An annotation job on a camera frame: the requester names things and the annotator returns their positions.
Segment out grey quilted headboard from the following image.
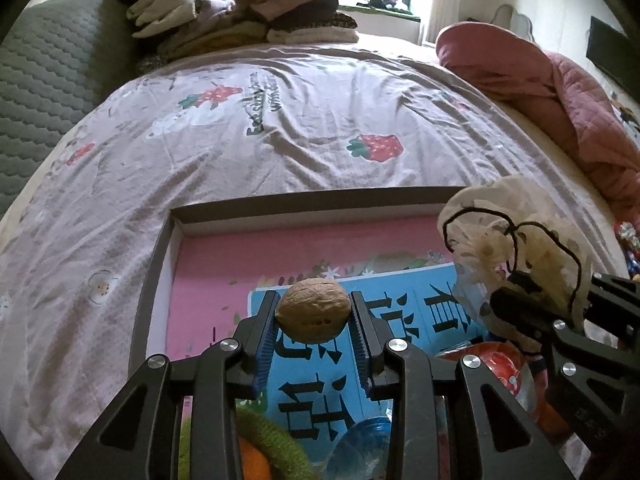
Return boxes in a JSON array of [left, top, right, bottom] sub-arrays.
[[0, 0, 146, 221]]

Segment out green windowsill mat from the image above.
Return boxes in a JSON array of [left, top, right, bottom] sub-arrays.
[[340, 4, 421, 23]]

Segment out orange surprise egg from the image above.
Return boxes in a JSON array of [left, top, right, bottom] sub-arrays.
[[435, 342, 538, 421]]

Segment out green knitted ring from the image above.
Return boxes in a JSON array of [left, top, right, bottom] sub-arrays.
[[179, 405, 316, 480]]

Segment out cream bed sheet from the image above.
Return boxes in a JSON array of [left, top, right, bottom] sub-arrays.
[[500, 105, 613, 203]]

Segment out black television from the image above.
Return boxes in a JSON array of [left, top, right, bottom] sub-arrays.
[[586, 16, 636, 93]]

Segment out pink quilt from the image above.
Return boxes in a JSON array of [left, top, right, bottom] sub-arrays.
[[435, 21, 640, 231]]

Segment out orange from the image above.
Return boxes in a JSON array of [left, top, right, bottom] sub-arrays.
[[237, 435, 273, 480], [537, 400, 571, 436]]

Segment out white mesh drawstring bag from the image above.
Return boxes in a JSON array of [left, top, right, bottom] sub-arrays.
[[437, 175, 601, 341]]

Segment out walnut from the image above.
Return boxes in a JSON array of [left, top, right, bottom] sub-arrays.
[[275, 278, 349, 342]]

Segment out white curved metal frame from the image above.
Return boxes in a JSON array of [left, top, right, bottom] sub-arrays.
[[492, 4, 533, 38]]

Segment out grey cardboard box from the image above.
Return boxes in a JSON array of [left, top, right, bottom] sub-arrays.
[[127, 186, 471, 376]]

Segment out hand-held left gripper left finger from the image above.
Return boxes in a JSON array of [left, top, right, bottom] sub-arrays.
[[55, 290, 281, 480]]

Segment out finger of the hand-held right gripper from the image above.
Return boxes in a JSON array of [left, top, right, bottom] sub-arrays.
[[590, 273, 640, 349], [489, 270, 587, 387]]

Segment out pink and blue book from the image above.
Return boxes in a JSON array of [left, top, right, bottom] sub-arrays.
[[165, 215, 501, 480]]

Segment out blue surprise egg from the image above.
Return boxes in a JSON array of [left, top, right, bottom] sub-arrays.
[[325, 416, 393, 480]]

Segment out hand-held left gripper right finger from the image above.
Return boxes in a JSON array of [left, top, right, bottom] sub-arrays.
[[349, 290, 576, 480]]

